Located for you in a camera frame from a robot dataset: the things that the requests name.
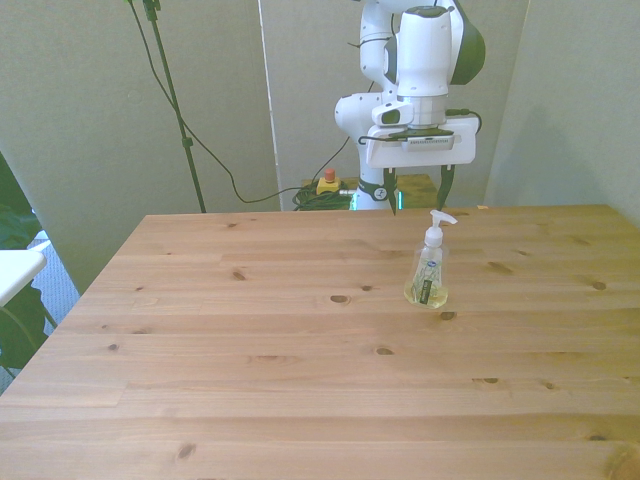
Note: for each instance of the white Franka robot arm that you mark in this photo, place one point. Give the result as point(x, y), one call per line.
point(425, 50)

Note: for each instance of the green leafy plant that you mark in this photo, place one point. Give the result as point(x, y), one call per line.
point(20, 320)

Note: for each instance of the white vertical wall trim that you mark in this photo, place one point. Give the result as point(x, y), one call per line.
point(270, 110)

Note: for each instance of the white side table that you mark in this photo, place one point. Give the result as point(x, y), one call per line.
point(17, 270)

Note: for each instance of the thin black camera stand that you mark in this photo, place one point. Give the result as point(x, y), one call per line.
point(175, 105)

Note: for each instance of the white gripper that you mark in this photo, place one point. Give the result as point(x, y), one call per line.
point(465, 145)

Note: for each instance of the clear sanitizer pump bottle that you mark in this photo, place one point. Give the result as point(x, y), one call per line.
point(426, 280)

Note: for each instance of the yellow emergency stop box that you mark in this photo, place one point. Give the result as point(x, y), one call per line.
point(328, 184)

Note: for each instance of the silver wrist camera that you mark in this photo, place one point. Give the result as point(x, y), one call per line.
point(429, 142)

